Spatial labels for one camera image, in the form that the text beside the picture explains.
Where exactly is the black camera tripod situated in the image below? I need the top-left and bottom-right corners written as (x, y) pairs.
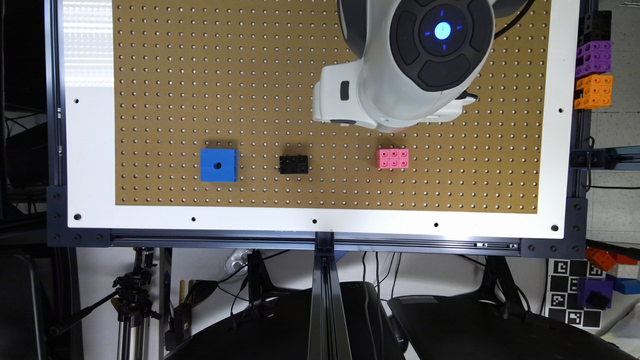
top-left (49, 247), bottom-right (163, 360)

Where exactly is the red orange block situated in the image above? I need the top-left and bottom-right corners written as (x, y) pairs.
top-left (585, 247), bottom-right (638, 272)

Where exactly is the black chair left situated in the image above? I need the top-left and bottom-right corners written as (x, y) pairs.
top-left (168, 281), bottom-right (404, 360)

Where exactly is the purple cube with black block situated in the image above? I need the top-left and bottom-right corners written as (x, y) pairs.
top-left (577, 278), bottom-right (614, 310)

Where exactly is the white table frame board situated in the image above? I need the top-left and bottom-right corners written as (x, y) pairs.
top-left (51, 1), bottom-right (580, 241)

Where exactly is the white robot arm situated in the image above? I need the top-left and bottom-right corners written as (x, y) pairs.
top-left (312, 0), bottom-right (532, 133)

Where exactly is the aluminium centre beam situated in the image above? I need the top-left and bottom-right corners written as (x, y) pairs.
top-left (307, 232), bottom-right (352, 360)

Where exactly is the black chair right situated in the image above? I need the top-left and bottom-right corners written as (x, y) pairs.
top-left (388, 296), bottom-right (634, 360)

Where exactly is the pink block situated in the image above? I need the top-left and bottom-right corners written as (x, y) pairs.
top-left (376, 148), bottom-right (409, 169)

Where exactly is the blue flat block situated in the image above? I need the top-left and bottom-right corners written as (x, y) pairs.
top-left (606, 275), bottom-right (640, 295)

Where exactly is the purple block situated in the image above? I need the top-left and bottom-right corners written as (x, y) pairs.
top-left (575, 40), bottom-right (612, 79)

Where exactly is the fiducial marker sheet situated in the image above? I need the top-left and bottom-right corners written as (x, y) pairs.
top-left (543, 259), bottom-right (605, 330)

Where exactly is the black chair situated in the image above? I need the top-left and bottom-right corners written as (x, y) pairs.
top-left (168, 281), bottom-right (404, 360)
top-left (388, 296), bottom-right (634, 360)

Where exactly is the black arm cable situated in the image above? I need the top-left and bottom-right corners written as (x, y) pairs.
top-left (493, 0), bottom-right (536, 40)

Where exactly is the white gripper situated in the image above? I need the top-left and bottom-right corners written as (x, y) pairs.
top-left (312, 59), bottom-right (479, 134)

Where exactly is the blue cube block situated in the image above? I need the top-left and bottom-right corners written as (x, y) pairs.
top-left (200, 149), bottom-right (239, 182)

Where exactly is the black block on rail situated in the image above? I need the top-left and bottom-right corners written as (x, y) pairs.
top-left (578, 10), bottom-right (612, 46)

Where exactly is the brown pegboard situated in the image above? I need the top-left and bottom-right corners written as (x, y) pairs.
top-left (113, 1), bottom-right (550, 214)

